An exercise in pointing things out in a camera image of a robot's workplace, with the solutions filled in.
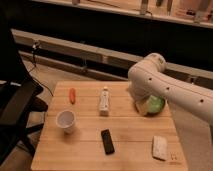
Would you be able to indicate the black remote control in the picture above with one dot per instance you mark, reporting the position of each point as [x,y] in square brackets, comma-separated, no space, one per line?
[107,142]

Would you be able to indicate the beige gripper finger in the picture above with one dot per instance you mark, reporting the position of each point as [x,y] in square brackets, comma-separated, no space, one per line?
[142,108]

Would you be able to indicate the green bowl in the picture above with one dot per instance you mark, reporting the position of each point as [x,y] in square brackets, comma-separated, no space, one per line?
[155,104]

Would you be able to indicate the white sponge block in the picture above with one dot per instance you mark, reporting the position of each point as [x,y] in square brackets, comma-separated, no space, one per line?
[159,148]

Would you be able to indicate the black office chair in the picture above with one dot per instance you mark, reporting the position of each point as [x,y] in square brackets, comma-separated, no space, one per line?
[18,97]

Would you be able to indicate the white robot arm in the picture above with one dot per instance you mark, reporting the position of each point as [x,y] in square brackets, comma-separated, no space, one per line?
[147,78]

